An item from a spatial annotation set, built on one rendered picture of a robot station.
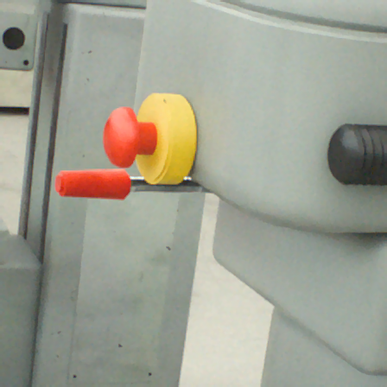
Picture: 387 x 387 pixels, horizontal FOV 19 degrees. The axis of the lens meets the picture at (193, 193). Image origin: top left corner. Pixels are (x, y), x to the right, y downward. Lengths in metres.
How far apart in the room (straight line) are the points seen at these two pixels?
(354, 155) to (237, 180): 0.09
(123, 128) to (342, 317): 0.19
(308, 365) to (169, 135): 0.23
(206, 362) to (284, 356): 4.04
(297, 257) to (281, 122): 0.16
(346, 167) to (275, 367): 0.31
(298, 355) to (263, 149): 0.25
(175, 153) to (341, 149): 0.13
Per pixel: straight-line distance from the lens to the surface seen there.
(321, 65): 0.66
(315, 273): 0.79
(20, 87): 9.37
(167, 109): 0.73
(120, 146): 0.73
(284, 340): 0.89
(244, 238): 0.87
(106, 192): 0.85
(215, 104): 0.71
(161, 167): 0.73
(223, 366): 4.92
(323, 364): 0.85
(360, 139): 0.63
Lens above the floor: 1.92
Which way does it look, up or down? 15 degrees down
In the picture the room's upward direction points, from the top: 8 degrees clockwise
